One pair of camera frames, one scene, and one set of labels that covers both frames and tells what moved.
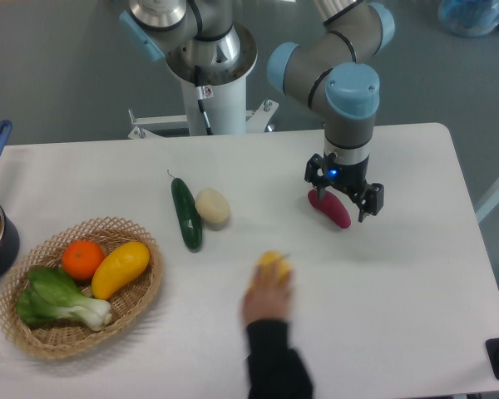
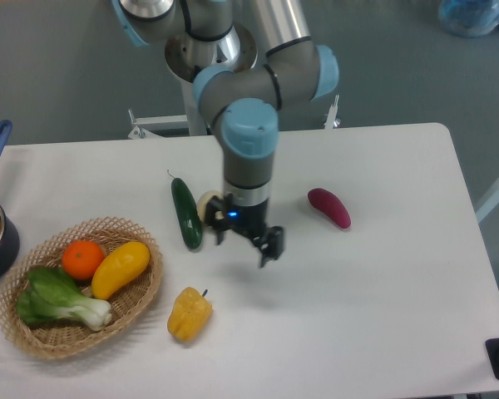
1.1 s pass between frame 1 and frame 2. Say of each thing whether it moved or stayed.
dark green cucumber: stayed
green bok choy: stayed
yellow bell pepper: moved
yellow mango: stayed
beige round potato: stayed
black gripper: moved
